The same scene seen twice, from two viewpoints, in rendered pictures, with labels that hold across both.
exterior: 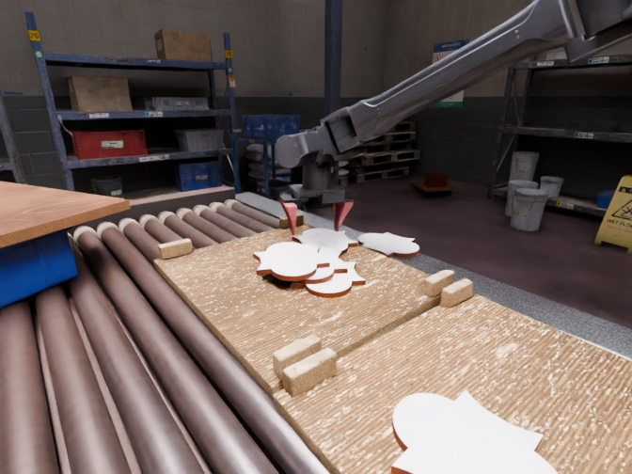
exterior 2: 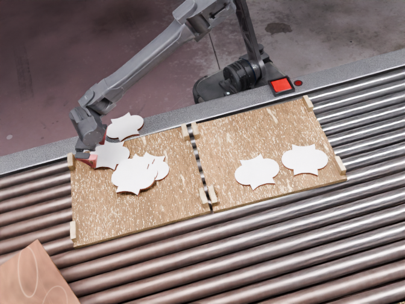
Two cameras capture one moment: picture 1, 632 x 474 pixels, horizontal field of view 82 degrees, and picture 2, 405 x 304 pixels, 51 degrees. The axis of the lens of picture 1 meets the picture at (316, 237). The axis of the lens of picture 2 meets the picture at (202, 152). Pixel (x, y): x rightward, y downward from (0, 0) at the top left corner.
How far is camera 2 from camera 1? 100 cm
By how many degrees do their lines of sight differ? 52
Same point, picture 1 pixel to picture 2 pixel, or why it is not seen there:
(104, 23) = not seen: outside the picture
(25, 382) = (157, 295)
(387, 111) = (128, 86)
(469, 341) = (219, 145)
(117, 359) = (161, 263)
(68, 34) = not seen: outside the picture
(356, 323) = (191, 172)
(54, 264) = not seen: hidden behind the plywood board
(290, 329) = (182, 196)
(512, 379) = (240, 145)
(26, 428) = (185, 288)
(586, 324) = (226, 103)
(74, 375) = (163, 277)
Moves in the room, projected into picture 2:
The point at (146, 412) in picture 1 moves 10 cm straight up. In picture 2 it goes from (197, 251) to (192, 235)
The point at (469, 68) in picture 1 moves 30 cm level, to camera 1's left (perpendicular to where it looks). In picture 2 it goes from (163, 57) to (105, 134)
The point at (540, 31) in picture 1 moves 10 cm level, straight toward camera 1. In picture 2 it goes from (185, 38) to (206, 56)
